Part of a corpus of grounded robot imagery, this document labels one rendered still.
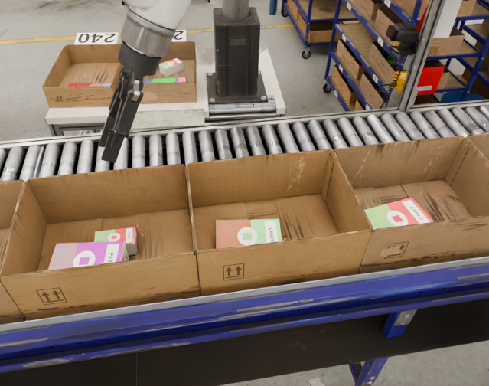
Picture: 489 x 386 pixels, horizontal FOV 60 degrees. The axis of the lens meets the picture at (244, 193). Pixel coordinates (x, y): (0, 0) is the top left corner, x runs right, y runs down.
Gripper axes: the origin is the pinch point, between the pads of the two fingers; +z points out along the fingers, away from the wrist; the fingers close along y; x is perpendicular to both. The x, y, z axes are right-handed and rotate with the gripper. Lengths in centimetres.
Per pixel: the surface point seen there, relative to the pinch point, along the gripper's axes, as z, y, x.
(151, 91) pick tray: 17, 89, -31
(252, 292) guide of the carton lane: 18.0, -22.9, -35.2
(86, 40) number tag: 18, 135, -7
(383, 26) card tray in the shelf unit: -49, 121, -149
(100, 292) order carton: 29.1, -14.4, -4.7
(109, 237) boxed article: 27.6, 3.0, -8.0
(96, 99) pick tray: 29, 94, -12
